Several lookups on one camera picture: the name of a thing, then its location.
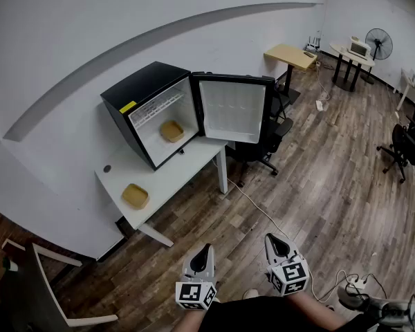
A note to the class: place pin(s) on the black office chair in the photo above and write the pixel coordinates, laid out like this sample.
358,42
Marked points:
406,144
278,131

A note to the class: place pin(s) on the person's black shorts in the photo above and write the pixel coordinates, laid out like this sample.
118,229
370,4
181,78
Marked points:
249,315

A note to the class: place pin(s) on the tan tray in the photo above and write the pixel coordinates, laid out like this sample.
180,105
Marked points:
135,196
172,131

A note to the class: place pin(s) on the grey table with white frame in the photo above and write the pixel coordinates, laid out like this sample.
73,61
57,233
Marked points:
38,289

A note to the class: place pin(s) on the white power strip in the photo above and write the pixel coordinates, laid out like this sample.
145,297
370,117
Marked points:
356,282
320,105

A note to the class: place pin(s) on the white toaster oven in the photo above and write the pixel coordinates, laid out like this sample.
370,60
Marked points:
359,48

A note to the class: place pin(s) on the green and white cup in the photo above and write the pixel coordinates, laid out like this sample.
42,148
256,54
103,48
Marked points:
9,265

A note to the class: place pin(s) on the round white table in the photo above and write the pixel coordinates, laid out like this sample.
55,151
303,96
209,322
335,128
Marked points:
342,51

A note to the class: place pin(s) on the black mini fridge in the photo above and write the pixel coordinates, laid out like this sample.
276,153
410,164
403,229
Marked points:
148,81

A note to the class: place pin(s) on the person's right forearm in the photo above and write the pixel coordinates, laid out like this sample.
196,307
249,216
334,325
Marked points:
314,308

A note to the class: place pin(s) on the black standing fan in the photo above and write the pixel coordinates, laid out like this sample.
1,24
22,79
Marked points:
378,43

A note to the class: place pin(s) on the white router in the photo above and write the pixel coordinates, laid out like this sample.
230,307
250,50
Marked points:
312,46

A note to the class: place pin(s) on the person's left forearm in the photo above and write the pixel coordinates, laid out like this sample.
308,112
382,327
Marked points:
188,322

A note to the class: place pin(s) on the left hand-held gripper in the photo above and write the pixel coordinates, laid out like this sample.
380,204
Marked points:
193,294

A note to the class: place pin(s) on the light wooden desk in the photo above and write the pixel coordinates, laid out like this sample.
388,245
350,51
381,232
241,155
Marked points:
288,54

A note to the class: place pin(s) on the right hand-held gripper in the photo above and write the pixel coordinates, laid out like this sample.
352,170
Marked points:
292,275

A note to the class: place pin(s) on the small white desk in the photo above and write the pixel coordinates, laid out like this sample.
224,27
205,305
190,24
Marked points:
409,81

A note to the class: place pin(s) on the person's right shoe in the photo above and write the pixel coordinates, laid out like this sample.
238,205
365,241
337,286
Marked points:
250,293

